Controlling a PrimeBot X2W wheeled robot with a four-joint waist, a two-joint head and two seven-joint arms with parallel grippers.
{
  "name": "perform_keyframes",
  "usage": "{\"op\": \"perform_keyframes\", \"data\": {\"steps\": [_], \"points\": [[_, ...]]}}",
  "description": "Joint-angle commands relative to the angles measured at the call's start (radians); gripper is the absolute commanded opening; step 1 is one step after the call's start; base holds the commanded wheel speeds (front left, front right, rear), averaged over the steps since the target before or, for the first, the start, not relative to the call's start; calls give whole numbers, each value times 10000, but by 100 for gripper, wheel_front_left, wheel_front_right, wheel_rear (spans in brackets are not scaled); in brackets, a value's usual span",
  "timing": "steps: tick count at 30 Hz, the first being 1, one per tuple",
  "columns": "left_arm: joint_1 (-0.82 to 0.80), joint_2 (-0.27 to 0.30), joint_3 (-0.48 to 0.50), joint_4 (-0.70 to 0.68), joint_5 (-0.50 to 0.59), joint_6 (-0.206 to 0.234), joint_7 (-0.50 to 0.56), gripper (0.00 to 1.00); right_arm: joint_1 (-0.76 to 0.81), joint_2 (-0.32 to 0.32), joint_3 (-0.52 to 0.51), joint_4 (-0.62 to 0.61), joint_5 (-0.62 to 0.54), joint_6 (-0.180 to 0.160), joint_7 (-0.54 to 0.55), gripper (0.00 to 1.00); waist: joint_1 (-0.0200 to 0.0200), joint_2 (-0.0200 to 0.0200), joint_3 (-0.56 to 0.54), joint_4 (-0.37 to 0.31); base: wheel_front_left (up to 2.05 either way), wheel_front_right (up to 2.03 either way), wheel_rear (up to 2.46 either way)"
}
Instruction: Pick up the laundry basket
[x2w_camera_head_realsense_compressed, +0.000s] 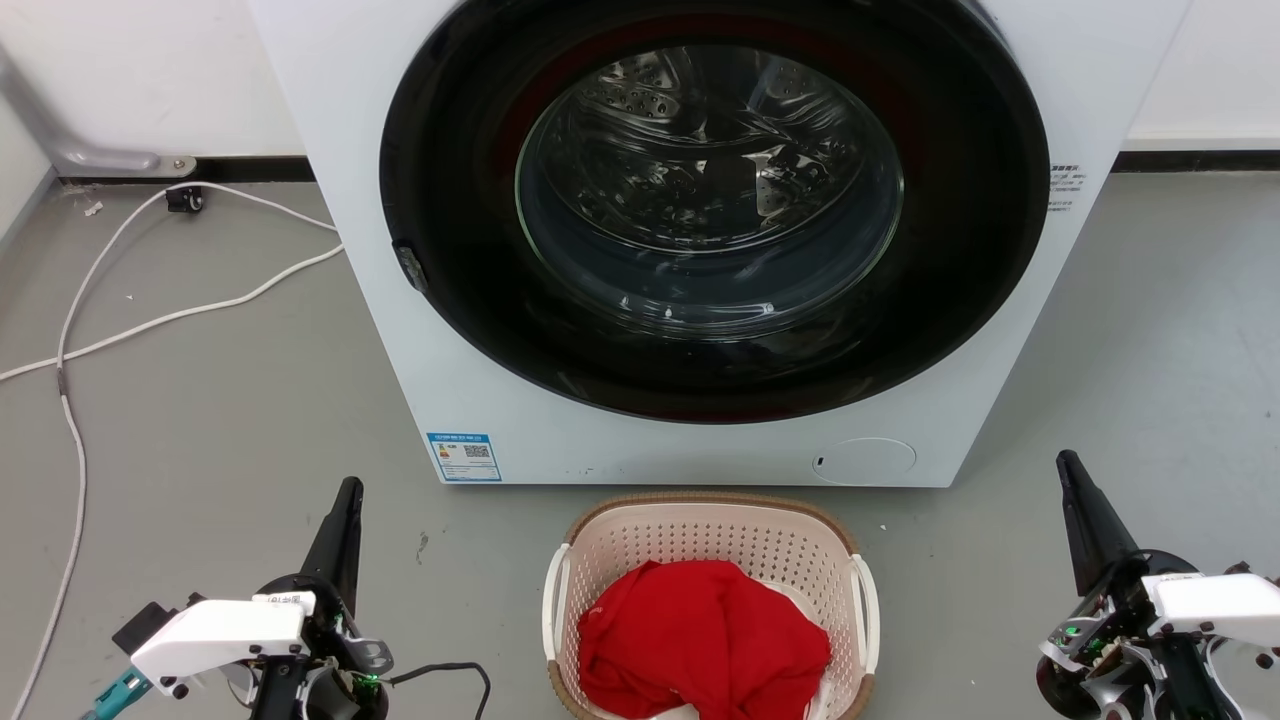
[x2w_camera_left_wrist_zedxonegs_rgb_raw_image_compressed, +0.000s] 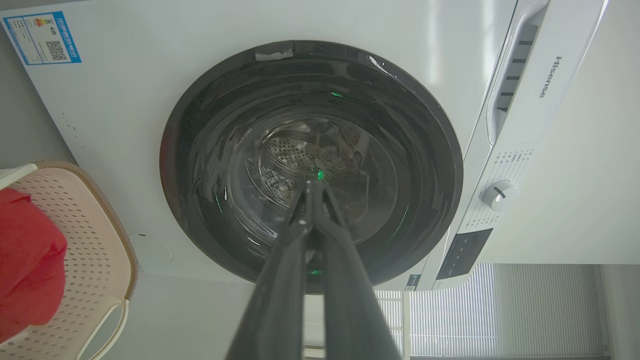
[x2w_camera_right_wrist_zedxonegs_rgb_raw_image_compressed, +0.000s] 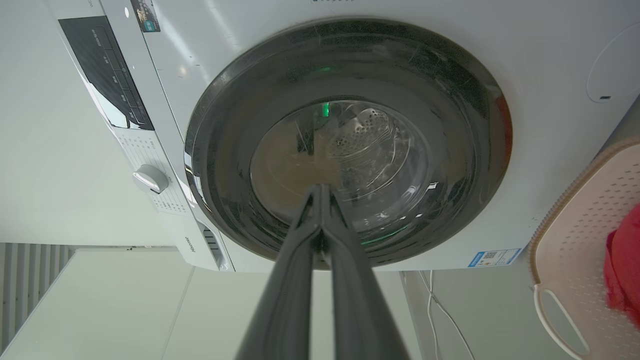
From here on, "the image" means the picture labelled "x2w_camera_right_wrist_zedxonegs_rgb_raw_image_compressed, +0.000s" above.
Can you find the white control dial knob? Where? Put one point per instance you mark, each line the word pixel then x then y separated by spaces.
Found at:
pixel 150 178

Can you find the pink perforated laundry basket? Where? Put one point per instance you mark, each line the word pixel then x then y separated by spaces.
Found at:
pixel 575 250

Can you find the white slatted radiator panel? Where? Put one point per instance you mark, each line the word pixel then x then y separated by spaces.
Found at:
pixel 27 280

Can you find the white front-load washing machine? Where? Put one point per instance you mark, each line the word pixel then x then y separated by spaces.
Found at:
pixel 540 70

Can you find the black washer display panel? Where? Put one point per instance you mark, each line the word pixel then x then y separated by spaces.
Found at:
pixel 107 75

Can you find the red garment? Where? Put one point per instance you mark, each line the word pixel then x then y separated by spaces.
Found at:
pixel 624 265

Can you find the dark info sticker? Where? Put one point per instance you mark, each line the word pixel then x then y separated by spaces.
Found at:
pixel 146 15

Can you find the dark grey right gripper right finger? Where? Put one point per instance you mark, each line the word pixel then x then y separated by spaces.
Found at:
pixel 362 310

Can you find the blue energy label sticker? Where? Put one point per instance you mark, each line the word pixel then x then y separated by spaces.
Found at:
pixel 495 257

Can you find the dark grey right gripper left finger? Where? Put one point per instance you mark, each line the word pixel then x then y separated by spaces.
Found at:
pixel 280 310

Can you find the round dark washing machine door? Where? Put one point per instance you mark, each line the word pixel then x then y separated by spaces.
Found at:
pixel 350 145

